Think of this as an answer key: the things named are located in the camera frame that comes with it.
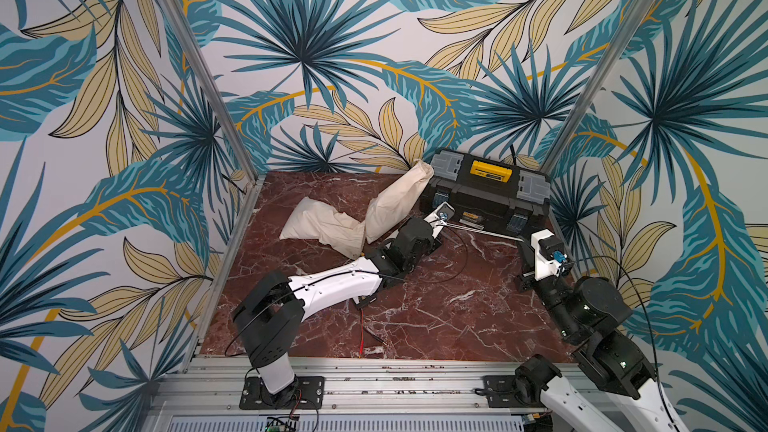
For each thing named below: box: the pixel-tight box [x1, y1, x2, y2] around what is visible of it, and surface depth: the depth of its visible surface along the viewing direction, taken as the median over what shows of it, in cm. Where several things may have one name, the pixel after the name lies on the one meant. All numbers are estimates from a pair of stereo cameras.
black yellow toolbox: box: [419, 149, 551, 234], surface depth 97 cm
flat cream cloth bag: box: [279, 196, 366, 260], surface depth 100 cm
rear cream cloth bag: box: [365, 160, 434, 244], surface depth 96 cm
